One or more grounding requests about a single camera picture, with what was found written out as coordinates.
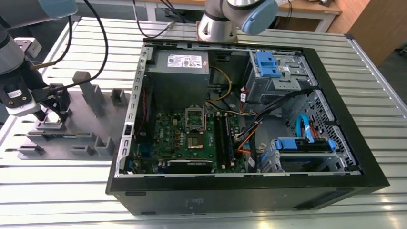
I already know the grey metal drive cage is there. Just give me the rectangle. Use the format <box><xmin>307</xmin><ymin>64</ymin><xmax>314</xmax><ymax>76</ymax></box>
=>
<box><xmin>245</xmin><ymin>50</ymin><xmax>319</xmax><ymax>104</ymax></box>

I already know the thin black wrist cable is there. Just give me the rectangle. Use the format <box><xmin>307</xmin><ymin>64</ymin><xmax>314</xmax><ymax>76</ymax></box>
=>
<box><xmin>29</xmin><ymin>14</ymin><xmax>75</xmax><ymax>70</ymax></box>

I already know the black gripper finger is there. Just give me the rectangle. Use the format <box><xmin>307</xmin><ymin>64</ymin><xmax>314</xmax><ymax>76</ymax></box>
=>
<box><xmin>49</xmin><ymin>90</ymin><xmax>72</xmax><ymax>123</ymax></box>
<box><xmin>33</xmin><ymin>104</ymin><xmax>49</xmax><ymax>123</ymax></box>

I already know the white grey wire bundle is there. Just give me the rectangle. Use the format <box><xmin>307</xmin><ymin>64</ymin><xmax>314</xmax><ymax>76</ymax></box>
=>
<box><xmin>204</xmin><ymin>100</ymin><xmax>258</xmax><ymax>117</ymax></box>

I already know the black cable metal plug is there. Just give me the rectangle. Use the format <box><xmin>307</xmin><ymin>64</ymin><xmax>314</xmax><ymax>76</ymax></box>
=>
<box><xmin>132</xmin><ymin>0</ymin><xmax>179</xmax><ymax>39</ymax></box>

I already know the blue flat wire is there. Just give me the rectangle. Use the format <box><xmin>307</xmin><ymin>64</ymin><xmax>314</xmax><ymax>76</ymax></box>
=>
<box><xmin>295</xmin><ymin>114</ymin><xmax>319</xmax><ymax>144</ymax></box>

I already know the green motherboard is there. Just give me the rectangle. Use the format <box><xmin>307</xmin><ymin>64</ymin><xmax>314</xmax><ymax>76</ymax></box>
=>
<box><xmin>135</xmin><ymin>104</ymin><xmax>247</xmax><ymax>174</ymax></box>

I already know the brown wooden cabinet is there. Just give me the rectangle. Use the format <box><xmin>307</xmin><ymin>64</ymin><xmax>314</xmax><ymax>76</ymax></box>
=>
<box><xmin>327</xmin><ymin>0</ymin><xmax>407</xmax><ymax>67</ymax></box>

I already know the black RAM slot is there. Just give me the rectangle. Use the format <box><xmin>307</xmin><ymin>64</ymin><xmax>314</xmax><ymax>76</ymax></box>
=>
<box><xmin>225</xmin><ymin>114</ymin><xmax>236</xmax><ymax>167</ymax></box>
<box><xmin>221</xmin><ymin>114</ymin><xmax>232</xmax><ymax>167</ymax></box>
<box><xmin>213</xmin><ymin>114</ymin><xmax>224</xmax><ymax>168</ymax></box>
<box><xmin>217</xmin><ymin>114</ymin><xmax>228</xmax><ymax>168</ymax></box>

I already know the grey power supply unit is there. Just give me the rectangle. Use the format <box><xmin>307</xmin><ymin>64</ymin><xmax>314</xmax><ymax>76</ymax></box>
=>
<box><xmin>147</xmin><ymin>49</ymin><xmax>211</xmax><ymax>108</ymax></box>

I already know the black cable bundle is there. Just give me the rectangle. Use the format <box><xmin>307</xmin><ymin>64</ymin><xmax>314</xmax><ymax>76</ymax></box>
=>
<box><xmin>233</xmin><ymin>89</ymin><xmax>319</xmax><ymax>144</ymax></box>

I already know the wooden desk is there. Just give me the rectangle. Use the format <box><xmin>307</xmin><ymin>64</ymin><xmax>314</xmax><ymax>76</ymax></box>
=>
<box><xmin>276</xmin><ymin>0</ymin><xmax>343</xmax><ymax>33</ymax></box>

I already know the silver wrist mount bracket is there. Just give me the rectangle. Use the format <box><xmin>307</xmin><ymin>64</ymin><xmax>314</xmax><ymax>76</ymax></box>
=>
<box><xmin>13</xmin><ymin>37</ymin><xmax>43</xmax><ymax>58</ymax></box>

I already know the black graphics card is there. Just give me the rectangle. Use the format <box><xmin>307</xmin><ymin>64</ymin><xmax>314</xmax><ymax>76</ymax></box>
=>
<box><xmin>167</xmin><ymin>159</ymin><xmax>213</xmax><ymax>174</ymax></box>

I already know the black PC case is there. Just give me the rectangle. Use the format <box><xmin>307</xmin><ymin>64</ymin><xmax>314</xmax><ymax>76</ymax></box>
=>
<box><xmin>105</xmin><ymin>37</ymin><xmax>391</xmax><ymax>217</ymax></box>

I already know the hard disk in blue carrier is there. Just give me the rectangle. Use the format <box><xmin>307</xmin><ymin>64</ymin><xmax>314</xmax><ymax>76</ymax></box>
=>
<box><xmin>272</xmin><ymin>137</ymin><xmax>338</xmax><ymax>153</ymax></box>

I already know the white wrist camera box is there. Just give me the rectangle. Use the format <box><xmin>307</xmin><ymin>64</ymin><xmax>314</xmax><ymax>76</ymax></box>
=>
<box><xmin>0</xmin><ymin>82</ymin><xmax>43</xmax><ymax>117</ymax></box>

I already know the RAM stick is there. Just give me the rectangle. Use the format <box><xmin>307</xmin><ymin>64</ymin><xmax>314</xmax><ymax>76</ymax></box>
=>
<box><xmin>27</xmin><ymin>130</ymin><xmax>92</xmax><ymax>140</ymax></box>

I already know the grey parts rack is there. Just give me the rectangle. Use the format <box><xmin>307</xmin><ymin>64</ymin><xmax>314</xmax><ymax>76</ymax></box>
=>
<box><xmin>17</xmin><ymin>71</ymin><xmax>133</xmax><ymax>161</ymax></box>

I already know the metal socket cover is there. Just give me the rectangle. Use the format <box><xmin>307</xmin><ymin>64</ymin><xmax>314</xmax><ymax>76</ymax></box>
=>
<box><xmin>184</xmin><ymin>105</ymin><xmax>204</xmax><ymax>132</ymax></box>

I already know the black camera cable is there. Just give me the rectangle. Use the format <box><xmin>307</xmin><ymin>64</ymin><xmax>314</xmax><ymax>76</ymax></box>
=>
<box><xmin>31</xmin><ymin>0</ymin><xmax>108</xmax><ymax>99</ymax></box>

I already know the blue disk carrier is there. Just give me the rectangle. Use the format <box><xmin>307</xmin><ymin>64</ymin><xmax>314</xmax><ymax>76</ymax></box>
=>
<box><xmin>259</xmin><ymin>149</ymin><xmax>280</xmax><ymax>173</ymax></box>
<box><xmin>255</xmin><ymin>51</ymin><xmax>283</xmax><ymax>78</ymax></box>

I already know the yellow power wire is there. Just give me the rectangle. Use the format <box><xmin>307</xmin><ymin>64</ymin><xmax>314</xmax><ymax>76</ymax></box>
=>
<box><xmin>204</xmin><ymin>65</ymin><xmax>232</xmax><ymax>103</ymax></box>

